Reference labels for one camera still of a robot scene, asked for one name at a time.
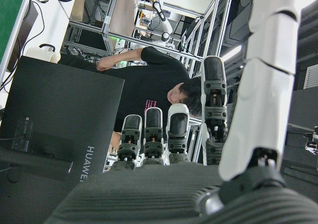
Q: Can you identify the white vent grille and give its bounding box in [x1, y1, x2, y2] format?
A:
[303, 66, 318, 89]

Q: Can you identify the beige curtain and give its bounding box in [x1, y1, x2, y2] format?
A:
[72, 0, 140, 38]

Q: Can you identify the green conveyor belt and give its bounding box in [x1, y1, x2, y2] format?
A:
[0, 0, 31, 66]

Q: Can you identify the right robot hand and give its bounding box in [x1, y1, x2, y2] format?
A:
[43, 0, 318, 224]

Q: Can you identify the black mounted camera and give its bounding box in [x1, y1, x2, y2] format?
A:
[303, 126, 318, 156]

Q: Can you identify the person in black shirt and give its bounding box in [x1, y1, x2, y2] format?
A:
[58, 46, 205, 150]

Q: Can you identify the dark flat panel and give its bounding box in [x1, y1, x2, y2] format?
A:
[7, 0, 39, 72]

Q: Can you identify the large aluminium scaffold frame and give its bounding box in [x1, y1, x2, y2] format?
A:
[62, 0, 236, 165]

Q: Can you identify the ceiling light strip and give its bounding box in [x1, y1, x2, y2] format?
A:
[220, 44, 243, 61]

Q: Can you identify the black Huawei monitor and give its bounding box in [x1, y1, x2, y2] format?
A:
[0, 55, 126, 224]

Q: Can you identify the white cylinder with black handle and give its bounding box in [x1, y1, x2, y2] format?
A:
[24, 44, 62, 62]

